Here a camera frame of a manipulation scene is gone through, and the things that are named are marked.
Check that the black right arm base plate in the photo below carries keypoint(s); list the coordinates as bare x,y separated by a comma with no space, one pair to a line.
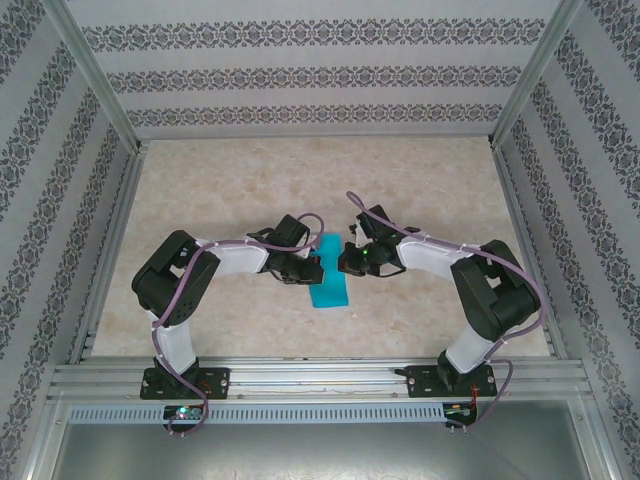
420,382

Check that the aluminium frame post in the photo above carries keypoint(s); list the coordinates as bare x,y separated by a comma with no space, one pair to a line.
537,65
95,65

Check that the thin aluminium cross rail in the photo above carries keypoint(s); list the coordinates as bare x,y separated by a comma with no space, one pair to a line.
320,136

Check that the blue paper sheet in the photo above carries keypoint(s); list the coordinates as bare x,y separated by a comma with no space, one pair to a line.
330,295

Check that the grey sheet metal panel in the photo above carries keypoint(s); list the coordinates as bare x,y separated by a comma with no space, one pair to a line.
320,455

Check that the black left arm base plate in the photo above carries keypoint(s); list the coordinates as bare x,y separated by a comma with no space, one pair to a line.
215,382

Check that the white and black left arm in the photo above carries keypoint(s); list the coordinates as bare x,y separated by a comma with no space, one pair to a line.
172,345

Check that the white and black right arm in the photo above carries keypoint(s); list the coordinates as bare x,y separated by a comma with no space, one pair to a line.
470,345

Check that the aluminium table side rail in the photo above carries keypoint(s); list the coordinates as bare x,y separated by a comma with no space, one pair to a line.
117,225
517,215

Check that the long aluminium mounting rail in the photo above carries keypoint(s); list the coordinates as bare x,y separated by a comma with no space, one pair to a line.
320,375

